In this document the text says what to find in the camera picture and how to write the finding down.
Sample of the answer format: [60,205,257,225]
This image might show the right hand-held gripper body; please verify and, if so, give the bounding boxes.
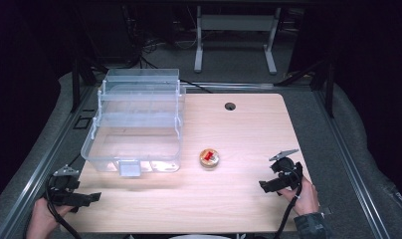
[268,148,304,193]

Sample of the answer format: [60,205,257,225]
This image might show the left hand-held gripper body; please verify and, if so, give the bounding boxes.
[45,164,82,207]

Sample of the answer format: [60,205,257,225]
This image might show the clear plastic tiered storage box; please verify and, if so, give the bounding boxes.
[80,68,187,177]

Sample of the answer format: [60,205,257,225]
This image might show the person's right hand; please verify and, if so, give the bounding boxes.
[277,175,320,217]

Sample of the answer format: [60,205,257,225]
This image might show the person's left hand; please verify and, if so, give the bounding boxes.
[25,197,75,239]

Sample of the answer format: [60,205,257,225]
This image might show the black metal stand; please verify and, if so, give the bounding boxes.
[70,58,98,114]
[274,57,336,119]

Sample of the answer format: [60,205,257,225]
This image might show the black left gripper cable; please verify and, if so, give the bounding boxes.
[44,174,83,239]

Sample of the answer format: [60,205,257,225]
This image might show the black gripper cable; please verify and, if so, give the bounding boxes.
[273,168,304,239]
[44,174,83,239]

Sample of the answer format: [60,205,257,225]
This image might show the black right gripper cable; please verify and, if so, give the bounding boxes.
[273,168,304,239]

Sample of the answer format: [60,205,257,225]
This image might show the aluminium floor rail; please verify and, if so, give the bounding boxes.
[180,82,276,91]
[0,85,101,239]
[312,90,393,239]

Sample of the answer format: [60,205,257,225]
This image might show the black floor cable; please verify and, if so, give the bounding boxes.
[178,78,214,95]

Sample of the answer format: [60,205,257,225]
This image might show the grey metal desk frame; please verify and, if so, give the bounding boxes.
[193,5,283,76]

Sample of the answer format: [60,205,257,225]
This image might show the bundle of dark cables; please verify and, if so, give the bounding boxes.
[120,4,167,70]

